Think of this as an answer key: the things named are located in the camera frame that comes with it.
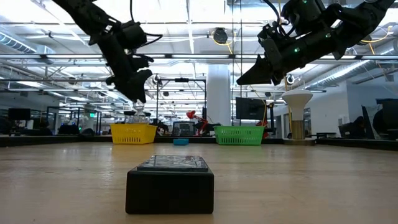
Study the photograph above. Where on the light blue digital clock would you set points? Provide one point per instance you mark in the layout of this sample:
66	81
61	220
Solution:
181	142

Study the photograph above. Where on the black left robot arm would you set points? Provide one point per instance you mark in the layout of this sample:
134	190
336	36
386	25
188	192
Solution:
93	18

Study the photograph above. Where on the green plastic basket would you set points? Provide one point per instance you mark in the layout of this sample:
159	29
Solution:
239	135

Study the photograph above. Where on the black hourglass white sand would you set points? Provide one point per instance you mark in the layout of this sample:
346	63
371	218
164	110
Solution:
146	114

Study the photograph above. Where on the black digital clock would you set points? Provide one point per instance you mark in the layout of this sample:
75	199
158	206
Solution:
169	193

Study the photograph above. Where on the person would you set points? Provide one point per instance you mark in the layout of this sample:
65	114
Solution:
359	124

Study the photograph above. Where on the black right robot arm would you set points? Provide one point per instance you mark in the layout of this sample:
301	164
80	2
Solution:
342	25

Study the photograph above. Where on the white bulb table lamp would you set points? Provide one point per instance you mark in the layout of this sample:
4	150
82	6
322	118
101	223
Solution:
297	99

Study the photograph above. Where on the yellow plastic basket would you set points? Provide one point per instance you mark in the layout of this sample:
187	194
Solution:
133	133

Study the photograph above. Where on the black computer monitor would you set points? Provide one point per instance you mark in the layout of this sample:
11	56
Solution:
390	112
250	108

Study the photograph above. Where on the black round ceiling fixture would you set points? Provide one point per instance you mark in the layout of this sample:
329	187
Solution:
220	35

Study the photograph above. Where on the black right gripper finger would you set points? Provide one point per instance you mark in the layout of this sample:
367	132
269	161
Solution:
258	73

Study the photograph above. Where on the black overhead crossbar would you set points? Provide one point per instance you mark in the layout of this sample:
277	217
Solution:
199	56

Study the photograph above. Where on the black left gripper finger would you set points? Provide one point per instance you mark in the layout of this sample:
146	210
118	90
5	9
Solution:
126	91
140	88

